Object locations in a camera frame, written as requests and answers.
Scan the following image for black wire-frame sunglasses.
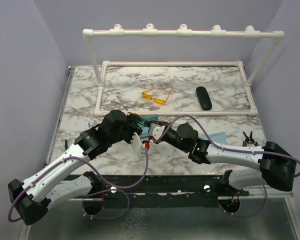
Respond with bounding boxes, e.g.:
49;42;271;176
137;118;167;128

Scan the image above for blue-grey glasses case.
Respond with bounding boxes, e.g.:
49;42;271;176
141;114;159;122

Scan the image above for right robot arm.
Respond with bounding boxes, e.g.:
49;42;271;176
148;123;296;196

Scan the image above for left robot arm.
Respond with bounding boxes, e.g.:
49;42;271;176
7;110;142;226

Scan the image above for orange plastic sunglasses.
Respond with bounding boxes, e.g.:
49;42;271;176
141;87;173;106

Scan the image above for silver wrench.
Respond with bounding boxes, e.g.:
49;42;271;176
88;120;98;129

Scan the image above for black glasses case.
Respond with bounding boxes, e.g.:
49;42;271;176
195;86;212;111

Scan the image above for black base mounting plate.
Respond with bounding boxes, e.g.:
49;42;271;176
82;175;249;210

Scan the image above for black tool right edge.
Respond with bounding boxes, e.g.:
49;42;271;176
242;131;259;147

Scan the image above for white PVC pipe rack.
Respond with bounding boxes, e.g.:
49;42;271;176
82;23;285;117

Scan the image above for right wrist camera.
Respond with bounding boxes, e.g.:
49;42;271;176
147;123;165;141

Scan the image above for blue-handled pliers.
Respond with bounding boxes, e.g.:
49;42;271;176
64;140;69;150

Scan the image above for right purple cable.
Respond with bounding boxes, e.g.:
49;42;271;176
153;114;300;218

